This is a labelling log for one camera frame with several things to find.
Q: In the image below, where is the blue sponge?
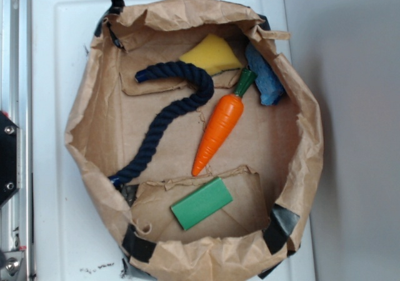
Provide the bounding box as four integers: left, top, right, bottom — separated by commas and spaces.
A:
245, 43, 286, 106

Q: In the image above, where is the green rectangular block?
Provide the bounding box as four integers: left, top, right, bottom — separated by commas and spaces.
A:
171, 177, 233, 230

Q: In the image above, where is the yellow sponge wedge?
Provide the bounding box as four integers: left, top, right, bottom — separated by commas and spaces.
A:
179, 34, 243, 76

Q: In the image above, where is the aluminium frame rail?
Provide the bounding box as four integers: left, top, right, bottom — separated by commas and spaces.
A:
1, 0, 36, 280

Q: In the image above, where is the dark blue rope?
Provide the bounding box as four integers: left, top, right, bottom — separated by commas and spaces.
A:
107, 61, 215, 186

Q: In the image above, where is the black mounting bracket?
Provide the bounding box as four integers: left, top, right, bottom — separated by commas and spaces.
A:
0, 111, 21, 207

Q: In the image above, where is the orange toy carrot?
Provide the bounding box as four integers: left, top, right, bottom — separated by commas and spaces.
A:
191, 69, 257, 176

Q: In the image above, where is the white plastic bin lid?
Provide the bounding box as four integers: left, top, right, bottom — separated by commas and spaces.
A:
31, 0, 317, 281

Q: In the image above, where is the brown paper bag tray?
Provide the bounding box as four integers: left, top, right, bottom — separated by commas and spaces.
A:
65, 0, 324, 280

